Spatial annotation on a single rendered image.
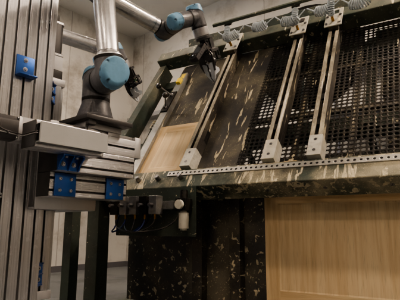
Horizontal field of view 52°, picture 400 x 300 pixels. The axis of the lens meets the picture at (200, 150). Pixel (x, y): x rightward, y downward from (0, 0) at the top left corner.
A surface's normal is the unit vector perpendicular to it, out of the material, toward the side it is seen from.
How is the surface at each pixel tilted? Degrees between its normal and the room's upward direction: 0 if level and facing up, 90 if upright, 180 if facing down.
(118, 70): 98
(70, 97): 90
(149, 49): 90
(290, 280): 90
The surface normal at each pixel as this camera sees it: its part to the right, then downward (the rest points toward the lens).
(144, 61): -0.66, -0.15
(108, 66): 0.59, -0.02
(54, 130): 0.76, -0.11
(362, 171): -0.42, -0.69
